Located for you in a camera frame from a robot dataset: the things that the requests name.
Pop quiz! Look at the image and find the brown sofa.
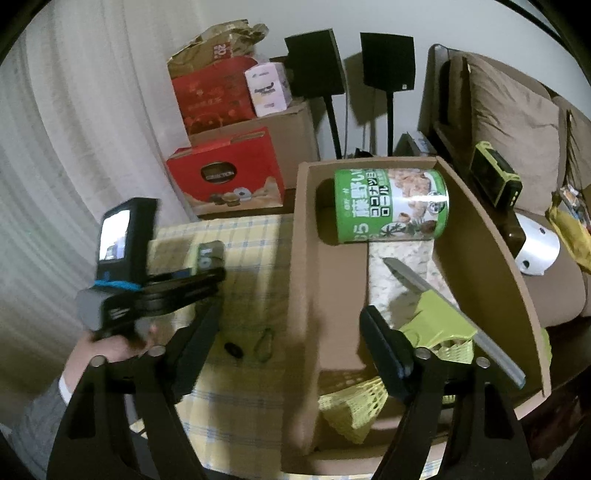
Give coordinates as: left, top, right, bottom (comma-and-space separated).
417, 43, 591, 331

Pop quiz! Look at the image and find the person's left hand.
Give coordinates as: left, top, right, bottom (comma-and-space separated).
60, 324, 159, 394

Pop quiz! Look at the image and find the green window squeegee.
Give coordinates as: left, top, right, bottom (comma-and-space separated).
383, 258, 526, 389

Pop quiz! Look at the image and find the red gift box with handle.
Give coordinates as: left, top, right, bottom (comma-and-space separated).
166, 128, 284, 217

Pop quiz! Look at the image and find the white curtain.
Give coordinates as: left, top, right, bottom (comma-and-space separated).
1, 1, 199, 424

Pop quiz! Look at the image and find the yellow cloth on sofa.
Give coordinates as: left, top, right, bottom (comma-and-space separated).
545, 192, 591, 273

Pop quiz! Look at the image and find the green snack can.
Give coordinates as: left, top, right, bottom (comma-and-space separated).
334, 168, 450, 243

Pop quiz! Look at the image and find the dark translucent plastic case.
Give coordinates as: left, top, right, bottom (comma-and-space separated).
197, 240, 224, 273

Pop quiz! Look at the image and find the large brown cardboard box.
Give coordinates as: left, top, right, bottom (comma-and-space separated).
189, 99, 320, 189

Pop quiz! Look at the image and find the left black speaker on stand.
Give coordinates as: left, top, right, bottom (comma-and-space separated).
284, 28, 346, 159

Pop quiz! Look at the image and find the yellow plaid tablecloth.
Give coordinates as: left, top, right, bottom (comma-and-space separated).
148, 214, 294, 479

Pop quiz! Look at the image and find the grey sleeved left forearm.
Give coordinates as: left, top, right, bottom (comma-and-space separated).
8, 375, 72, 479

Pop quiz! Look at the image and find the red paper gift bag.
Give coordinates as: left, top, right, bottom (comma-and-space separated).
172, 56, 257, 135

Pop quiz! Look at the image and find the floral white cloth bag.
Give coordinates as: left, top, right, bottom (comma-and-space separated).
368, 240, 459, 329

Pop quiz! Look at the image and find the right black speaker on stand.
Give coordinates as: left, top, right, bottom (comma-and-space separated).
360, 32, 416, 157

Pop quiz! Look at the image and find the crumpled brown paper bag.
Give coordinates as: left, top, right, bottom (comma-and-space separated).
167, 19, 269, 79

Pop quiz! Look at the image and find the large tan sofa cushion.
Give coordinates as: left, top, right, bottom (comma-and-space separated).
466, 54, 560, 215

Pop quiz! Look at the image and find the green black portable device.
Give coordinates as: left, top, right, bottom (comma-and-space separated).
469, 141, 523, 212

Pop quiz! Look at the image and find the white rounded appliance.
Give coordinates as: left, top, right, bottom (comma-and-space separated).
515, 213, 561, 276

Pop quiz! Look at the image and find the black speaker on stand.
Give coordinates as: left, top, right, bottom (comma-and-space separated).
360, 32, 416, 157
284, 28, 346, 159

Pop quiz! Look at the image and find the pink white small box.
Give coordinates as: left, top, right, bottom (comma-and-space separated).
245, 62, 293, 118

